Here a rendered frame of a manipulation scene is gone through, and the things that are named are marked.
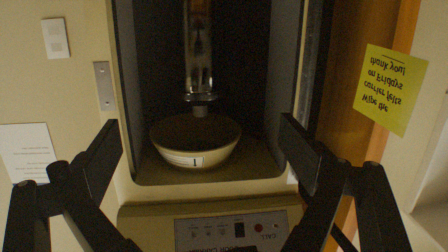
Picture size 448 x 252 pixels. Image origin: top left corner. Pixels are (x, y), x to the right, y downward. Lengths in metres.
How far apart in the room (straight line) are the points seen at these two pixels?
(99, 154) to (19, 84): 0.82
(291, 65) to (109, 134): 0.29
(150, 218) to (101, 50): 0.27
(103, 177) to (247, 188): 0.32
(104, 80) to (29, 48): 0.57
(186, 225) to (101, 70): 0.27
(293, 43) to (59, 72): 0.70
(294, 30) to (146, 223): 0.38
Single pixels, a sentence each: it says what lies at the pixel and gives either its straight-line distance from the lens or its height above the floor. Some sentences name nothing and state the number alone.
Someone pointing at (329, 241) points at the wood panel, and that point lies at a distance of 0.52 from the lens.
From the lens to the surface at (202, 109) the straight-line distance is 0.46.
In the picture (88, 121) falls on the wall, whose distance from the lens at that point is 0.91.
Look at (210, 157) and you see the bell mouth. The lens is 0.44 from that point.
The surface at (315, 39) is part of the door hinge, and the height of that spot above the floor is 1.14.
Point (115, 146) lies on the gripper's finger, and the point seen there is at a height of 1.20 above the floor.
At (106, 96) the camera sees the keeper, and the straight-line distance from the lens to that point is 0.38.
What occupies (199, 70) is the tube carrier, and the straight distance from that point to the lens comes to 0.41.
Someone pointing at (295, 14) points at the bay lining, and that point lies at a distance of 0.39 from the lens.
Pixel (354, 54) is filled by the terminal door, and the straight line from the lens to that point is 0.32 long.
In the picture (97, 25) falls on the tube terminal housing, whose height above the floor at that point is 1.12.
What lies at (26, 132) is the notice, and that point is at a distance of 1.03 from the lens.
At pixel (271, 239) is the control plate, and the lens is 0.46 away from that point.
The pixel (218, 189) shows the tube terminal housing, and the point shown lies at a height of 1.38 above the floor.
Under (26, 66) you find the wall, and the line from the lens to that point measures 0.94.
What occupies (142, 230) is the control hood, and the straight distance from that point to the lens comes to 0.45.
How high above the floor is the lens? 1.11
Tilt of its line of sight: 24 degrees up
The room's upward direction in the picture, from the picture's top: 179 degrees counter-clockwise
